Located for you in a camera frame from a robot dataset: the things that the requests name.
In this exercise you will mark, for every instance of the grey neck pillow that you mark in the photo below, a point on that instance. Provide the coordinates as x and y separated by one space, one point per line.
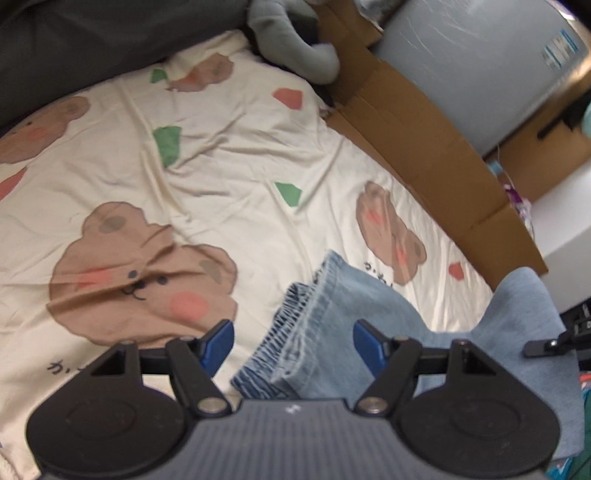
286 41

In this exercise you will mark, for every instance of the grey film-wrapped appliance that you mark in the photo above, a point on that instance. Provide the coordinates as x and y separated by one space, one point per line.
461 60

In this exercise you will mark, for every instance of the blue denim jeans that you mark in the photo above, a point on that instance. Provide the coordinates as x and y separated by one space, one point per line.
323 332

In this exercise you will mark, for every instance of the upright brown cardboard panel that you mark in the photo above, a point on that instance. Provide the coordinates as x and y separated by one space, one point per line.
554 157

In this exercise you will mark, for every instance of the purple white refill pouch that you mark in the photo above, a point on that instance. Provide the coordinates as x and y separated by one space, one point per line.
519 203

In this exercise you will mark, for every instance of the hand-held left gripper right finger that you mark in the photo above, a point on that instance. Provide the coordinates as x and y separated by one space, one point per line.
369 346

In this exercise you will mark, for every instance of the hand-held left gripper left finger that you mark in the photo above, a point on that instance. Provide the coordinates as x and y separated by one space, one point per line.
219 344

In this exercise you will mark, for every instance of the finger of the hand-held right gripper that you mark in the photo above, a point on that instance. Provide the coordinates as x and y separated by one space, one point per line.
545 347

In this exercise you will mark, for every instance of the flattened brown cardboard box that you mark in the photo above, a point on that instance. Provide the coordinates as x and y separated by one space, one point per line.
415 129

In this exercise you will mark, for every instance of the cream bear print bed sheet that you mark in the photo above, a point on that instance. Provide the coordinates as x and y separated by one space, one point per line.
231 161

